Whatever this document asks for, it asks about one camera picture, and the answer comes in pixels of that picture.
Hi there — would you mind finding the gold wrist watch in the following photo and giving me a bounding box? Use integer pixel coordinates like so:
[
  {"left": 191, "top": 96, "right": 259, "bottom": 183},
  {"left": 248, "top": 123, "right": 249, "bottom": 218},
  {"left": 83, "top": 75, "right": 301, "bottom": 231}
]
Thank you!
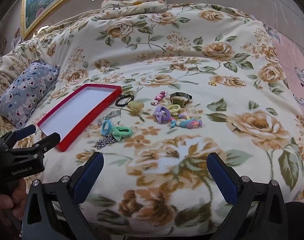
[{"left": 169, "top": 92, "right": 193, "bottom": 108}]

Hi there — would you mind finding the blue hair tie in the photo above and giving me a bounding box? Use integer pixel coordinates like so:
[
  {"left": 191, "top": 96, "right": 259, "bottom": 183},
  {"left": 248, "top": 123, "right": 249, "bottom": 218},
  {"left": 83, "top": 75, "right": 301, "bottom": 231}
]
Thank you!
[{"left": 101, "top": 120, "right": 112, "bottom": 135}]

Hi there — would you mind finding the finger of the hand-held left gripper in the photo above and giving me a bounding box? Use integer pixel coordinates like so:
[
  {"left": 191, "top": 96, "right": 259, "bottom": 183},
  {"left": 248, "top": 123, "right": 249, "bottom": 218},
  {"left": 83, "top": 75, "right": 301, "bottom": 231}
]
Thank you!
[
  {"left": 0, "top": 124, "right": 37, "bottom": 145},
  {"left": 24, "top": 132, "right": 61, "bottom": 158}
]

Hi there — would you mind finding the colourful bead bracelet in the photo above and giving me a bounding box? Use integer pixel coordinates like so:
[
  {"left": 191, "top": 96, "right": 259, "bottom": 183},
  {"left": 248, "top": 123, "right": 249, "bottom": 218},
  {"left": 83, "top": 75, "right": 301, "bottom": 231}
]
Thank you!
[{"left": 170, "top": 113, "right": 203, "bottom": 128}]

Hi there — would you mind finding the pink heart print sheet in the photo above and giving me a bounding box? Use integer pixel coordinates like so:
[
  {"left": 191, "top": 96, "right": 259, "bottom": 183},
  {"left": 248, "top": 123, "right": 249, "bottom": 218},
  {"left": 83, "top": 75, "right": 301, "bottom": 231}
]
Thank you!
[{"left": 263, "top": 24, "right": 304, "bottom": 120}]

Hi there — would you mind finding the dark silver chain bracelet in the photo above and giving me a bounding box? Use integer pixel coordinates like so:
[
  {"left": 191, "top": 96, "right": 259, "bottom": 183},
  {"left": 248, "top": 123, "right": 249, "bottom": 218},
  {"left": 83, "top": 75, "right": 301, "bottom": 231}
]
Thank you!
[{"left": 94, "top": 134, "right": 116, "bottom": 150}]

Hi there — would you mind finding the green hair tie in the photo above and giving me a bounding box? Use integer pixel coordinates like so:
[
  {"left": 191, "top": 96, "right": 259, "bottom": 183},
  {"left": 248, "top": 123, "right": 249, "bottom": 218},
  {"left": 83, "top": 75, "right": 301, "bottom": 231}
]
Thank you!
[{"left": 111, "top": 126, "right": 134, "bottom": 142}]

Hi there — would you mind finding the light silver chain bracelet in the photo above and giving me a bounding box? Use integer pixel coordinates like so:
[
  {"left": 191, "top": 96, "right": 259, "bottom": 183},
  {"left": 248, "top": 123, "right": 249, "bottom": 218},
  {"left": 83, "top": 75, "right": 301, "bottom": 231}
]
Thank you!
[{"left": 97, "top": 109, "right": 122, "bottom": 125}]

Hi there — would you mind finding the grey bear print pillow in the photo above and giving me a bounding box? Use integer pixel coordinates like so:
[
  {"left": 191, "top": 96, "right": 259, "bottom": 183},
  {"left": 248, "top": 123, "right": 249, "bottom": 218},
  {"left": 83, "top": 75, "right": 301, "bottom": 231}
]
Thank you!
[{"left": 0, "top": 60, "right": 60, "bottom": 128}]

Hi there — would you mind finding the red jewelry box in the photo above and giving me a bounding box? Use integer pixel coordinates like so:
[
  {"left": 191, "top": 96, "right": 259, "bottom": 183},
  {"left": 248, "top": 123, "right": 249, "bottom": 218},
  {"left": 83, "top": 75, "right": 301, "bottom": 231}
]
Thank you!
[{"left": 36, "top": 84, "right": 123, "bottom": 152}]

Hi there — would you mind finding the person's left hand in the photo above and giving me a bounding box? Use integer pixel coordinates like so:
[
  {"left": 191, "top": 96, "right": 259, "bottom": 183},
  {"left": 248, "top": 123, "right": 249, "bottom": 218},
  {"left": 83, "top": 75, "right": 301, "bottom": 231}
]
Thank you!
[{"left": 0, "top": 179, "right": 27, "bottom": 220}]

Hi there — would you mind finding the black bead bracelet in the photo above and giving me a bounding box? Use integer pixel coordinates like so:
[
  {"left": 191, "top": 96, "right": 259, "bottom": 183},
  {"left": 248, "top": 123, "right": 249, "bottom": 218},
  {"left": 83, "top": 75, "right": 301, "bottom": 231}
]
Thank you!
[{"left": 115, "top": 94, "right": 135, "bottom": 107}]

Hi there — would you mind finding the yellow hair claw clip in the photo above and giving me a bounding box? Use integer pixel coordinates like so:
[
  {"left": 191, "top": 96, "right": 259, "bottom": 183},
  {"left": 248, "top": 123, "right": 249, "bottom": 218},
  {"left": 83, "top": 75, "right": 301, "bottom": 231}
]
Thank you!
[{"left": 127, "top": 101, "right": 145, "bottom": 116}]

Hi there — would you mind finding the purple hair tie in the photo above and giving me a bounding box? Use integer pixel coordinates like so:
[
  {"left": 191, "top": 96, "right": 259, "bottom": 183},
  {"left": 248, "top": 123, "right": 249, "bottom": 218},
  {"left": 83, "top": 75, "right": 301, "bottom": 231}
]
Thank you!
[{"left": 154, "top": 106, "right": 170, "bottom": 124}]

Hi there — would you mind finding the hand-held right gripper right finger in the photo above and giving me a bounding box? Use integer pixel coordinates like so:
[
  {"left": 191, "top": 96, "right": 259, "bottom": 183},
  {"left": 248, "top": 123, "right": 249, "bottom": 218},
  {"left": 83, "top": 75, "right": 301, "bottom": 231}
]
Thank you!
[{"left": 206, "top": 152, "right": 290, "bottom": 240}]

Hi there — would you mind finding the floral print blanket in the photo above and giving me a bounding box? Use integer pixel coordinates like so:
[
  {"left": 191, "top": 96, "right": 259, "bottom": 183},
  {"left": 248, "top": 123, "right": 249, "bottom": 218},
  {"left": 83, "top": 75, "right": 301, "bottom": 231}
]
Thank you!
[{"left": 0, "top": 4, "right": 304, "bottom": 237}]

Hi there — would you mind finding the pink hair clip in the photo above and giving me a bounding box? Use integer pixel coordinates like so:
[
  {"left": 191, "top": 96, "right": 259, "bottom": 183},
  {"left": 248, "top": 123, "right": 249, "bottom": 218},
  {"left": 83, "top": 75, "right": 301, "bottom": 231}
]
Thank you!
[{"left": 151, "top": 91, "right": 166, "bottom": 105}]

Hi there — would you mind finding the panda print pillow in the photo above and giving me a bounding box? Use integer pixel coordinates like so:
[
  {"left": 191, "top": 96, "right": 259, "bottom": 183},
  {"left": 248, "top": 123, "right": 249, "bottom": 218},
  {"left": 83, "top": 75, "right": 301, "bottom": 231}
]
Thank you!
[{"left": 100, "top": 0, "right": 169, "bottom": 20}]

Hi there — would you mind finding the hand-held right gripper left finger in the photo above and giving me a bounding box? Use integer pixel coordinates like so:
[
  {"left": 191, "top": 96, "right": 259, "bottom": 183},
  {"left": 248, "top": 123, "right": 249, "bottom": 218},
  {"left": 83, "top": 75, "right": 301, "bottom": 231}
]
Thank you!
[{"left": 22, "top": 152, "right": 105, "bottom": 240}]

